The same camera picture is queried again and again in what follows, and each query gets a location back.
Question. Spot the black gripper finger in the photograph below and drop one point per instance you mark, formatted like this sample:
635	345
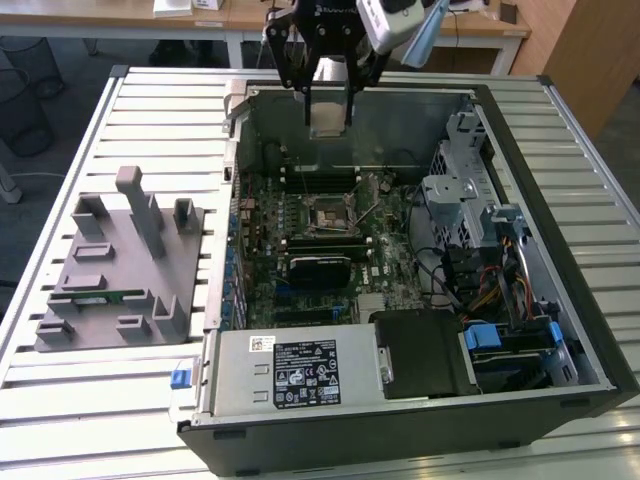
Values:
367	70
277	50

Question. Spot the silver CPU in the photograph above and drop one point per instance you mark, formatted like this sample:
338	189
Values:
327	117

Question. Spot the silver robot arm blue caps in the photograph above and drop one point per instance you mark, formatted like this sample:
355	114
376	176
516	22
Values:
425	40

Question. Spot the CPU socket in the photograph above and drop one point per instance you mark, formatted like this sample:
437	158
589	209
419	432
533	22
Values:
325	215

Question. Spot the white box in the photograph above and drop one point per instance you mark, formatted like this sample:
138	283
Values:
207	4
172	7

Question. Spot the RAM slot white clips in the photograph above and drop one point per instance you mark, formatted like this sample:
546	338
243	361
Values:
320	185
320	173
325	243

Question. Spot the metal locking lever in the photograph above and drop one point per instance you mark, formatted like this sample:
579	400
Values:
305	182

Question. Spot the silver metal drive cage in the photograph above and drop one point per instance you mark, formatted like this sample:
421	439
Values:
442	192

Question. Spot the small black box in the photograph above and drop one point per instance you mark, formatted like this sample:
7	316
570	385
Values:
508	12

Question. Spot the green motherboard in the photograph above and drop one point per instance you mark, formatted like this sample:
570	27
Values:
395	260

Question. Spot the grey plastic bay latch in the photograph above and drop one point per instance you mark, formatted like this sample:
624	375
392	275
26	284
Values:
502	214

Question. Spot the wooden cabinet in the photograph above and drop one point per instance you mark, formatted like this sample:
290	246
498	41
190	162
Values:
590	60

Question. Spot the silver chipset heatsink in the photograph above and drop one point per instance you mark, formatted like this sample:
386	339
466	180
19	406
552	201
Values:
371	303

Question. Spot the black mesh waste bin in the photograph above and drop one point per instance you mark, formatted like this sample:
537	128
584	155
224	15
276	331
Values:
25	120
40	60

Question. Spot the black expansion slot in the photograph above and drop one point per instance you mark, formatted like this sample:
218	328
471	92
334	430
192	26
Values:
300	315

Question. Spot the grey parts rack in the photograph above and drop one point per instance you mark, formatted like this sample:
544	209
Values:
125	260

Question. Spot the hard disk in blue carrier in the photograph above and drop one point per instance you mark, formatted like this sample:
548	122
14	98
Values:
482	340

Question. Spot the green RAM stick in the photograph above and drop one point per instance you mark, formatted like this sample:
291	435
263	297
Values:
116	297

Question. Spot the grey desk foot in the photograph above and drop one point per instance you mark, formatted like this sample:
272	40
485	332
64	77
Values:
10	185

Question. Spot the silver power supply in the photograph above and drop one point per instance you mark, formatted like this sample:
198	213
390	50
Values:
235	370

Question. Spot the blue case latch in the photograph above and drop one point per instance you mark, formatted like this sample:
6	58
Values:
181	379

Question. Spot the black open PC case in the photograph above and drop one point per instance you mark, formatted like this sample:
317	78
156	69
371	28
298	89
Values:
350	440

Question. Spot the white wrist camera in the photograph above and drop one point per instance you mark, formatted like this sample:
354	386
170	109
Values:
395	25

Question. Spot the wooden desk white frame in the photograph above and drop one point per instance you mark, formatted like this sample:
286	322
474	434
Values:
125	20
490	27

